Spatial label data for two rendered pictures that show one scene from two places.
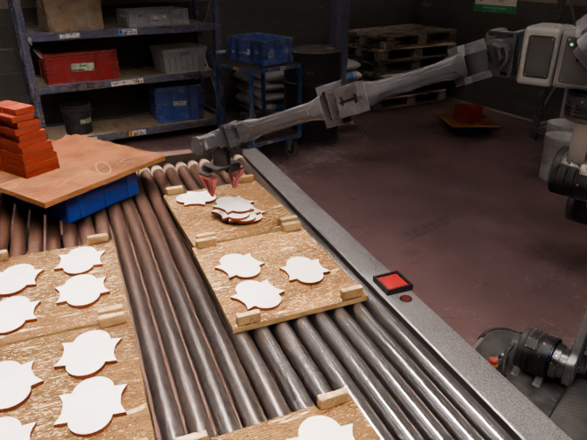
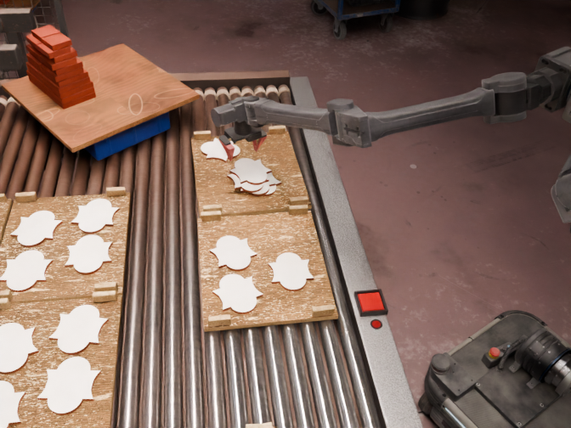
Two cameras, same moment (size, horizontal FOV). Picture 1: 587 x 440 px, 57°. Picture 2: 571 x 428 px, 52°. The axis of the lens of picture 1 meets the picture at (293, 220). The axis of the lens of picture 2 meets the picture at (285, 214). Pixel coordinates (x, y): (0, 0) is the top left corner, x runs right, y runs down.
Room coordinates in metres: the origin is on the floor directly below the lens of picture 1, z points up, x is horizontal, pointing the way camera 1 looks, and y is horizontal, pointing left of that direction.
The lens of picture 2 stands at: (0.16, -0.23, 2.17)
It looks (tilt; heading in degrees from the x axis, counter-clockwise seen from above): 43 degrees down; 12
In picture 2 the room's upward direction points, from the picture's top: 3 degrees clockwise
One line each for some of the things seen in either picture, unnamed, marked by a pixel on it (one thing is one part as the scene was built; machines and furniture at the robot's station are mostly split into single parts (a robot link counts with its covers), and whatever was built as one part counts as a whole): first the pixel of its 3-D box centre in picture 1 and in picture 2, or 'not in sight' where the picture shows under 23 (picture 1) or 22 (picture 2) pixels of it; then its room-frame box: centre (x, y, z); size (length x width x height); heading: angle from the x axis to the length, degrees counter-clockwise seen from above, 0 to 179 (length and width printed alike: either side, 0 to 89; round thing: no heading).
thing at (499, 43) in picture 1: (494, 55); (540, 87); (1.53, -0.55, 1.45); 0.09 x 0.08 x 0.12; 50
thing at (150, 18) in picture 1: (152, 17); not in sight; (5.57, 1.37, 1.16); 0.60 x 0.40 x 0.15; 122
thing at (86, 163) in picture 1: (63, 165); (100, 91); (1.79, 0.82, 1.03); 0.50 x 0.50 x 0.02; 58
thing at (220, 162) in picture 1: (221, 157); (243, 125); (1.62, 0.23, 1.12); 0.10 x 0.07 x 0.07; 139
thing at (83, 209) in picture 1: (75, 185); (110, 114); (1.75, 0.76, 0.97); 0.31 x 0.31 x 0.10; 58
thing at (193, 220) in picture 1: (228, 210); (247, 171); (1.63, 0.22, 0.93); 0.41 x 0.35 x 0.02; 25
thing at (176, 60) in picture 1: (178, 58); not in sight; (5.69, 1.18, 0.76); 0.50 x 0.36 x 0.24; 126
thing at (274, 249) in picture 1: (272, 271); (262, 265); (1.24, 0.06, 0.93); 0.41 x 0.35 x 0.02; 23
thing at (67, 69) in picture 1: (78, 63); not in sight; (5.23, 2.04, 0.78); 0.66 x 0.45 x 0.28; 120
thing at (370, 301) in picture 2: (392, 283); (370, 302); (1.20, -0.26, 0.92); 0.06 x 0.06 x 0.01; 22
